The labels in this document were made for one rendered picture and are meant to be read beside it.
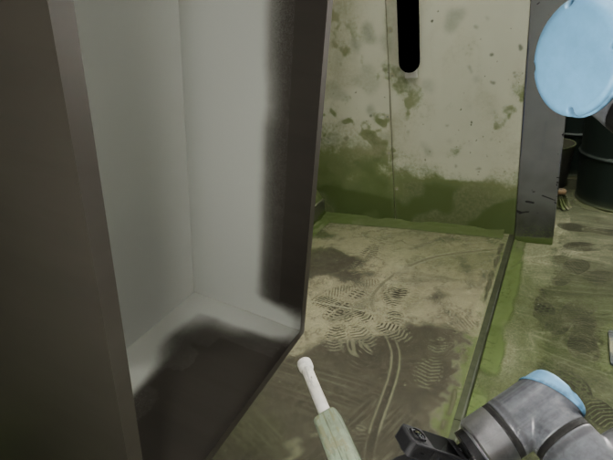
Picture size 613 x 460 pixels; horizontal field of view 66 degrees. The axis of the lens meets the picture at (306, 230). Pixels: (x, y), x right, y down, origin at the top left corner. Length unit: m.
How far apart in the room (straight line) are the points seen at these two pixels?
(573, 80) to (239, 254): 0.90
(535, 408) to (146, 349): 0.85
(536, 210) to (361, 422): 1.52
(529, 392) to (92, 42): 0.93
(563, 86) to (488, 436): 0.51
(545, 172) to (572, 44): 2.05
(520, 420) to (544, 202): 1.91
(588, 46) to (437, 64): 2.03
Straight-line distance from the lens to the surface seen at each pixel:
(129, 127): 1.05
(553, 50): 0.58
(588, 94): 0.54
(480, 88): 2.53
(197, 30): 1.12
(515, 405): 0.84
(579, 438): 0.82
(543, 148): 2.56
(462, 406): 1.66
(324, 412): 0.93
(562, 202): 3.19
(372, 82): 2.66
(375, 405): 1.65
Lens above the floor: 1.20
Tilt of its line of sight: 24 degrees down
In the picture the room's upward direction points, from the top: 7 degrees counter-clockwise
